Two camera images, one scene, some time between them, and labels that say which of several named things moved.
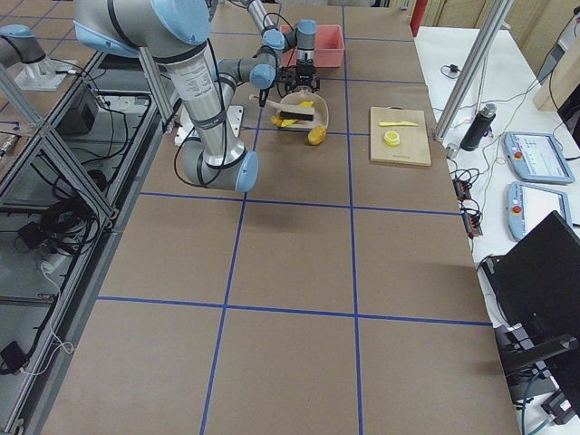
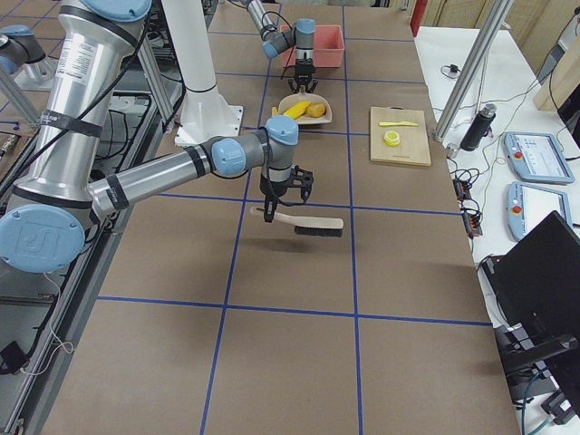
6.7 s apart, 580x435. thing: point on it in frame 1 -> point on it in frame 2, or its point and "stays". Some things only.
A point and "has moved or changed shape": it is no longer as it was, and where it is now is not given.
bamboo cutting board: (399, 135) stays
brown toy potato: (316, 135) -> (316, 110)
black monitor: (538, 285) stays
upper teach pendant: (536, 157) stays
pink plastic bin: (330, 43) stays
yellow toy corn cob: (278, 120) has moved or changed shape
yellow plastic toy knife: (397, 123) stays
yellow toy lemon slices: (391, 138) stays
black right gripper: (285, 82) -> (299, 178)
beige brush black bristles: (290, 111) -> (313, 227)
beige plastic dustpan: (319, 104) stays
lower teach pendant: (527, 205) stays
